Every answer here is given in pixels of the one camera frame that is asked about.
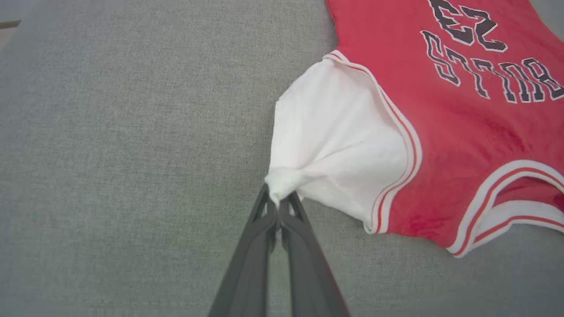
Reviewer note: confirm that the grey fabric sofa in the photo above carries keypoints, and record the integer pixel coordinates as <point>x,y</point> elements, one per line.
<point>110,154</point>

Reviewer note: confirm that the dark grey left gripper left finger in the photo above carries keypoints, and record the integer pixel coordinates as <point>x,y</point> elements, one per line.
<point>246,273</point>

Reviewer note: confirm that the red basketball jersey white sleeves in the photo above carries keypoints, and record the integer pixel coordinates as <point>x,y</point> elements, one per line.
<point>462,132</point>

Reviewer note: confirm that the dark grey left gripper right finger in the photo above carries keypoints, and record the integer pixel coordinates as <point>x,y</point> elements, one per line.
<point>308,273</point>

